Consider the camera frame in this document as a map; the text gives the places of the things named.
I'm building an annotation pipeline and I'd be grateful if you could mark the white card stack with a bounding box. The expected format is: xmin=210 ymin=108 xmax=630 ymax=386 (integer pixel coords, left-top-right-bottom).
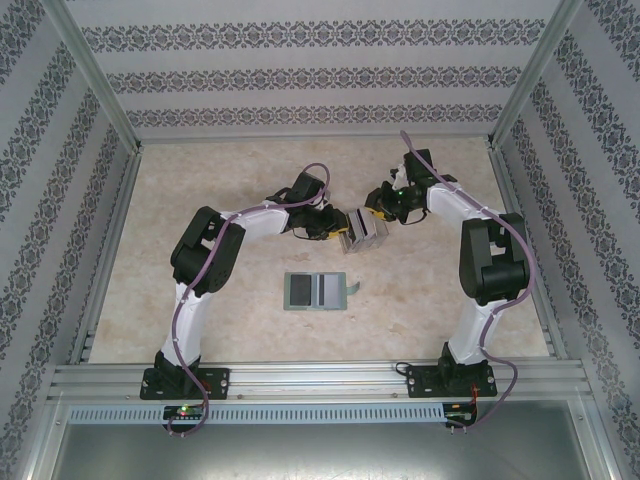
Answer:
xmin=363 ymin=209 xmax=384 ymax=244

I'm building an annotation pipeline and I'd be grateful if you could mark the clear acrylic card stand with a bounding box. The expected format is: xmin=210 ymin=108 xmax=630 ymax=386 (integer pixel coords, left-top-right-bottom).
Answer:
xmin=338 ymin=206 xmax=391 ymax=257

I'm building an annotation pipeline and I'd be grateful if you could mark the green card holder wallet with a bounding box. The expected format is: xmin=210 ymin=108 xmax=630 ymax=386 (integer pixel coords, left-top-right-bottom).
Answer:
xmin=282 ymin=271 xmax=363 ymax=313

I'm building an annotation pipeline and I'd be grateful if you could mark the small circuit board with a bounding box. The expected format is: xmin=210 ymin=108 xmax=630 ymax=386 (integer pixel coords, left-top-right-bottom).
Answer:
xmin=163 ymin=404 xmax=206 ymax=422
xmin=444 ymin=401 xmax=480 ymax=425

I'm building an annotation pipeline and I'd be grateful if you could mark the grey metal sheet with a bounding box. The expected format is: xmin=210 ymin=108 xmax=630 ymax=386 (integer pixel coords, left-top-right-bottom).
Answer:
xmin=47 ymin=422 xmax=619 ymax=480

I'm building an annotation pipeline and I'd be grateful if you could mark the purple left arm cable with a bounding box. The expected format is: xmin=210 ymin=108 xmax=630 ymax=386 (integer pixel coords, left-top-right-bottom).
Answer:
xmin=167 ymin=162 xmax=335 ymax=437

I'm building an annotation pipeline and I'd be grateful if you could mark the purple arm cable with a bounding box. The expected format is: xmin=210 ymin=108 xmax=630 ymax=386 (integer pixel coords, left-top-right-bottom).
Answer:
xmin=167 ymin=162 xmax=335 ymax=437
xmin=399 ymin=129 xmax=531 ymax=431

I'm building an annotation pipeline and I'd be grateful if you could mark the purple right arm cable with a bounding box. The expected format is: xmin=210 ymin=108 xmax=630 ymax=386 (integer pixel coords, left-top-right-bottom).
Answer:
xmin=399 ymin=129 xmax=531 ymax=431

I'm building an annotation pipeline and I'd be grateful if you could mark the aluminium mounting rail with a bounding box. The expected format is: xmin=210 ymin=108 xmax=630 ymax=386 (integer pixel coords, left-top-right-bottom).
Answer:
xmin=47 ymin=360 xmax=587 ymax=401

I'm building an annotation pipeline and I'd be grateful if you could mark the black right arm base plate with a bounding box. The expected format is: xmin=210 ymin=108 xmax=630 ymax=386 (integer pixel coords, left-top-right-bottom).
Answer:
xmin=405 ymin=364 xmax=497 ymax=400

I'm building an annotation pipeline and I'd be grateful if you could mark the aluminium frame post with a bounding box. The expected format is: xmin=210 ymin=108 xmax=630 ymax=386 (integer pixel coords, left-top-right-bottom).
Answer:
xmin=39 ymin=0 xmax=145 ymax=154
xmin=487 ymin=0 xmax=584 ymax=151

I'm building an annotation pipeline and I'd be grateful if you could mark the aluminium table side rail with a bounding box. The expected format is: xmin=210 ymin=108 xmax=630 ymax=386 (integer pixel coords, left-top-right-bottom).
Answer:
xmin=487 ymin=142 xmax=570 ymax=360
xmin=67 ymin=144 xmax=146 ymax=365

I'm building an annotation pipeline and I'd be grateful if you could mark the slotted grey cable duct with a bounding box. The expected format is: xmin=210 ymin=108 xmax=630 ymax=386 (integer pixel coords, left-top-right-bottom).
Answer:
xmin=67 ymin=403 xmax=447 ymax=424

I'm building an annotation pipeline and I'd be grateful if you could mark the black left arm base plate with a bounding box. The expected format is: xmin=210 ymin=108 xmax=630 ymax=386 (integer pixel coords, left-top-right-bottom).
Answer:
xmin=141 ymin=367 xmax=232 ymax=401

